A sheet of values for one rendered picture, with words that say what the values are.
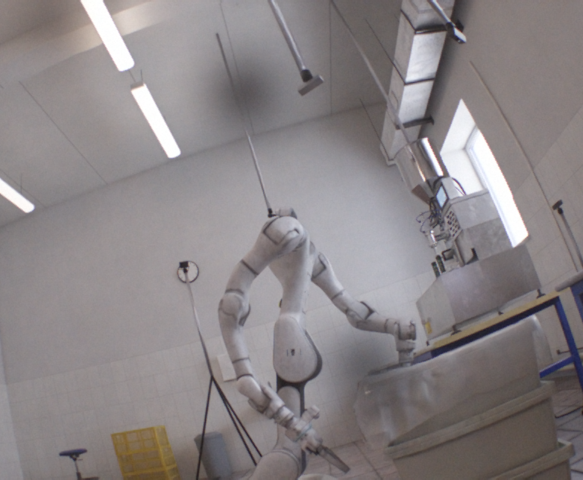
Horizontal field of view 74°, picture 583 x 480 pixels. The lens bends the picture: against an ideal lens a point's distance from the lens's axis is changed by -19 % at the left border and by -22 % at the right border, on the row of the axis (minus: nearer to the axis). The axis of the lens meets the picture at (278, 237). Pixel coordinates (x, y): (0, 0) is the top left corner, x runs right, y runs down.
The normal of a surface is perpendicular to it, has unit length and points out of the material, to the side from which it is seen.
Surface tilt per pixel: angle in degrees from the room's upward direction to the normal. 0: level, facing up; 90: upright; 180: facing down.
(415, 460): 96
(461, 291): 90
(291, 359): 90
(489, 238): 90
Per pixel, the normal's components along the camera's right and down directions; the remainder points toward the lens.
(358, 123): -0.09, -0.34
